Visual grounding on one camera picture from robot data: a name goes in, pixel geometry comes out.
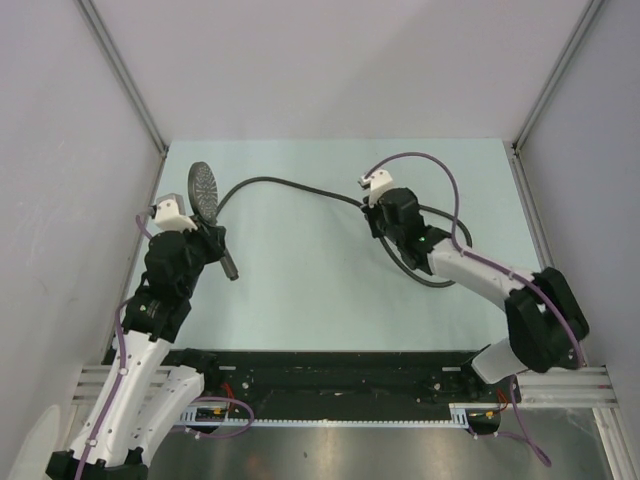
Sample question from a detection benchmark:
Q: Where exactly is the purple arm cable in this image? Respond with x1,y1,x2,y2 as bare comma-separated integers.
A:
74,209,161,480
362,152,586,369

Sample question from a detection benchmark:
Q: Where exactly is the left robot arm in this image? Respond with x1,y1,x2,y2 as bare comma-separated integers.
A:
46,224,226,479

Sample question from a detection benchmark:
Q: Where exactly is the slotted cable duct rail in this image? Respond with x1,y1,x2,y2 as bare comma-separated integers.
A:
173,404,512,431

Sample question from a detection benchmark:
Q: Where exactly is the aluminium frame post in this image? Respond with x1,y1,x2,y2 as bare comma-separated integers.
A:
74,0,168,158
511,0,609,153

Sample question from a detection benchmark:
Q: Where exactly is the grey shower head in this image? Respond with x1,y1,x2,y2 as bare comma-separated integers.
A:
187,161,239,281

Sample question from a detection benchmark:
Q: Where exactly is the right aluminium frame post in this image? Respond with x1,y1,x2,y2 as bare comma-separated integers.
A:
511,0,609,153

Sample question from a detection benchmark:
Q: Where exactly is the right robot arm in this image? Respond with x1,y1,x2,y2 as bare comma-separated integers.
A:
362,188,590,401

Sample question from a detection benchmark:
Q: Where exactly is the dark grey flexible hose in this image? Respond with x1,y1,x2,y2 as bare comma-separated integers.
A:
214,174,474,289

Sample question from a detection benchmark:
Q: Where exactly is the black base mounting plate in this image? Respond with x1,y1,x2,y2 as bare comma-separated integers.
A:
102,349,524,421

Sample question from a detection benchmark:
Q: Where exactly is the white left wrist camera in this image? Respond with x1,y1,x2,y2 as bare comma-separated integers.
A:
153,193,197,232

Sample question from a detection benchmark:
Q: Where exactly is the left aluminium frame post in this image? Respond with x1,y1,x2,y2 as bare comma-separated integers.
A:
74,0,168,158

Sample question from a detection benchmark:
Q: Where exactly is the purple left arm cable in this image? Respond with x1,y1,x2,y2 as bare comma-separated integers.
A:
74,209,161,480

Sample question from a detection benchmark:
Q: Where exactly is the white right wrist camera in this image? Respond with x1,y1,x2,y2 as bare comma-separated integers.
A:
358,169,394,202

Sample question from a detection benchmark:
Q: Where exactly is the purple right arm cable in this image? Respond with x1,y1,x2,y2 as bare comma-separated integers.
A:
362,152,586,369

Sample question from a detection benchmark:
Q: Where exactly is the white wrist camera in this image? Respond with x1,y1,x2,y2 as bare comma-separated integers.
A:
358,169,394,202
153,193,197,232

